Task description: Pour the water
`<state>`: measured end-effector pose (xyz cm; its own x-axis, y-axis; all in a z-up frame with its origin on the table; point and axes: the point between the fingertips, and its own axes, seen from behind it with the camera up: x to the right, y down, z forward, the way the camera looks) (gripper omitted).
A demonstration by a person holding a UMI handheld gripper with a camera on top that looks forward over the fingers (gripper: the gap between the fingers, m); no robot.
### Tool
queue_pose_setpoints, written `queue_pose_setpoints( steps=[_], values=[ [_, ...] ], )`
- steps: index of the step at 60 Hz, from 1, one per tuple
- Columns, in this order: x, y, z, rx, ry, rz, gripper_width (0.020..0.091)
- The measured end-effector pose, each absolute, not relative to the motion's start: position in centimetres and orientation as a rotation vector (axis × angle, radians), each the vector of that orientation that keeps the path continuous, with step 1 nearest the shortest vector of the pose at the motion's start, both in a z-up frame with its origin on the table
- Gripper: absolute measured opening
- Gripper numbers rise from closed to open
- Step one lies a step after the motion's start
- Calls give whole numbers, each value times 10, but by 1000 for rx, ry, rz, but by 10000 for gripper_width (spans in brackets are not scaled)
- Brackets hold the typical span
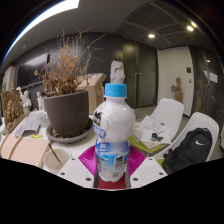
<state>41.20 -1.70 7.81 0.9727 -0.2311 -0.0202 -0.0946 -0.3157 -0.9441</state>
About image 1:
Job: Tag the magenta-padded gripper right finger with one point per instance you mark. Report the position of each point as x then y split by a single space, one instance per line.
146 170

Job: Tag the grey plant saucer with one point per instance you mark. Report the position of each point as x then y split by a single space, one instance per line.
80 135

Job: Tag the white plaster statue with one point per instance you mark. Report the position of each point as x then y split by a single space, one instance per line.
117 71

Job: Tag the brown cardboard box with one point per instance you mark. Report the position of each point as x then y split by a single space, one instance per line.
95 93

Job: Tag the small yellow tag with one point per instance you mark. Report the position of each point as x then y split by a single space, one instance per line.
36 136

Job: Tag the green seat cushion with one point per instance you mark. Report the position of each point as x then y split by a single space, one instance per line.
140 146
160 162

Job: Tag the recessed ceiling spotlights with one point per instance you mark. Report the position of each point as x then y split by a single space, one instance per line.
151 35

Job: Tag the dried plant in grey pot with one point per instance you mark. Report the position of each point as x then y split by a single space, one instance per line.
66 115

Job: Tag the clear blue-capped water bottle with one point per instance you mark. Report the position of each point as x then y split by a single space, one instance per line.
113 126

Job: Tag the light wooden panel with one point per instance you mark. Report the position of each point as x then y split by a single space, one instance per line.
26 151

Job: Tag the tall wooden figure sculpture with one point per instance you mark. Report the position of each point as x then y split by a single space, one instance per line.
177 90

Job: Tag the long ceiling light strip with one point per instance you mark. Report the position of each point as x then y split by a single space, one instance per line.
50 11

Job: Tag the white cabinet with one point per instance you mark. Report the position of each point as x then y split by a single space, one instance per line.
8 78

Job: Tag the dark double door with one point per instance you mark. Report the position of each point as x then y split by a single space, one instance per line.
146 76

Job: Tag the wooden stir stick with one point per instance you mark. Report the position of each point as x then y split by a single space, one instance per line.
55 154

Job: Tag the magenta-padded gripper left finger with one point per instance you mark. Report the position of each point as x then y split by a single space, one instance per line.
77 170

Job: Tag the white plastic chair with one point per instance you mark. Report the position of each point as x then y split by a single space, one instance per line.
203 121
170 111

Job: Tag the black backpack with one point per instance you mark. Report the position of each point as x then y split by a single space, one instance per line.
190 150

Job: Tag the black wall screen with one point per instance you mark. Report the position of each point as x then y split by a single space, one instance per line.
30 71

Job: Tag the stack of white papers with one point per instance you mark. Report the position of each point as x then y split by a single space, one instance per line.
151 128

